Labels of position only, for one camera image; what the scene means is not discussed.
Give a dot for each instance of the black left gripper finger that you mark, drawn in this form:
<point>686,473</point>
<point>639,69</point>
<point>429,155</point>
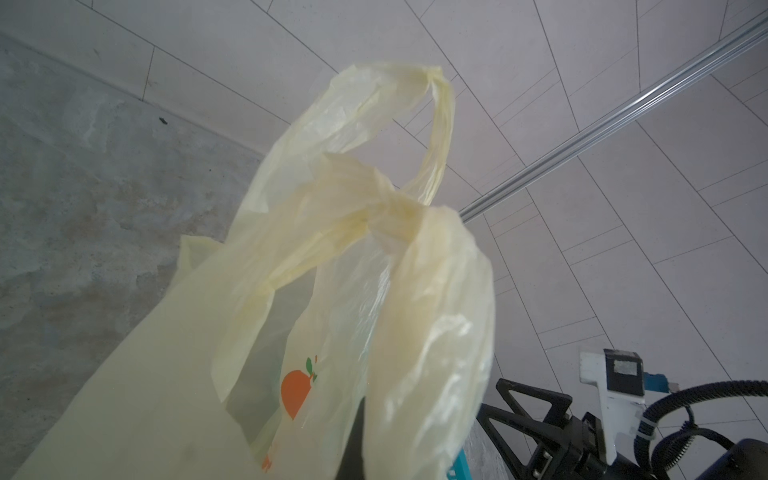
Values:
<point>352,464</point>

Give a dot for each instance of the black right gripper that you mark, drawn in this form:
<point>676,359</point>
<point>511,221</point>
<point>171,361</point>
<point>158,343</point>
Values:
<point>568,447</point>

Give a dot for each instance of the yellow plastic bag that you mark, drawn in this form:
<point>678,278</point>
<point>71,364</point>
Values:
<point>339,280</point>

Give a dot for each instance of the teal plastic basket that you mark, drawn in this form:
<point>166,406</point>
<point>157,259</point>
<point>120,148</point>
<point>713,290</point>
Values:
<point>460,468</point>

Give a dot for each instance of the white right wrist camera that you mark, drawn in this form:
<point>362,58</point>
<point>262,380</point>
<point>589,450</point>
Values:
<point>621,382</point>

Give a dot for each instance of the right aluminium corner post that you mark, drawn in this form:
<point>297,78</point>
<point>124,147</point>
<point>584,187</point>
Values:
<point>740,41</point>

